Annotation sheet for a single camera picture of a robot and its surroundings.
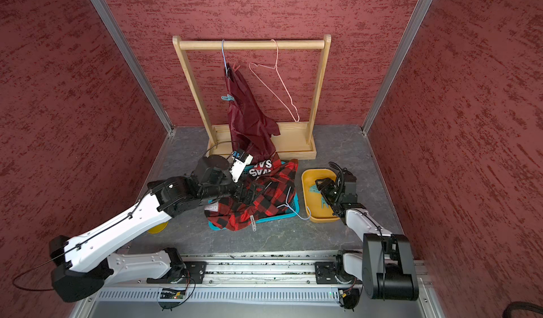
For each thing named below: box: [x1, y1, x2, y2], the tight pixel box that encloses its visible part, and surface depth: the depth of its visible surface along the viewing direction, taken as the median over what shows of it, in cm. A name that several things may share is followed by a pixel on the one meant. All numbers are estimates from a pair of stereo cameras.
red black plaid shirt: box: [204, 156, 300, 232], surface depth 81 cm
